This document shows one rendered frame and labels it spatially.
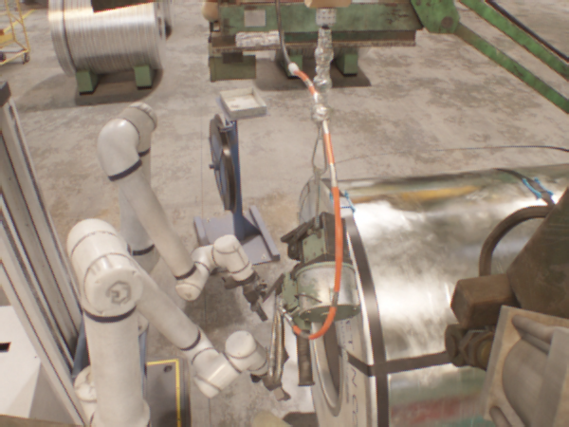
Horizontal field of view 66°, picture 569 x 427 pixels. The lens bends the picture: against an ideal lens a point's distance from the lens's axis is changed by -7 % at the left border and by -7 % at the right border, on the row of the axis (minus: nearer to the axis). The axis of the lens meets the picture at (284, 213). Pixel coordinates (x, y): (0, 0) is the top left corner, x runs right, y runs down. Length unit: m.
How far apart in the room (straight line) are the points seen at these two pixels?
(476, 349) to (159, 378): 2.00
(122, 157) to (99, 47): 4.73
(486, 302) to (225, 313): 2.61
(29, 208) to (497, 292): 1.34
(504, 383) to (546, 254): 0.10
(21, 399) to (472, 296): 1.58
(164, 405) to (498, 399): 2.01
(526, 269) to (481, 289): 0.06
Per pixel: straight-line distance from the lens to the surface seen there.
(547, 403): 0.20
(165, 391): 2.28
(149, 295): 1.26
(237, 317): 2.93
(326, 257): 1.11
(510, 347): 0.29
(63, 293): 1.74
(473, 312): 0.41
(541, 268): 0.35
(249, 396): 2.59
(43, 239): 1.60
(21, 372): 1.86
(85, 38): 6.16
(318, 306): 1.07
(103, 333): 1.08
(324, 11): 0.89
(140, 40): 6.06
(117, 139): 1.49
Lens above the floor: 2.19
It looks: 36 degrees down
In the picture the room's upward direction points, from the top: straight up
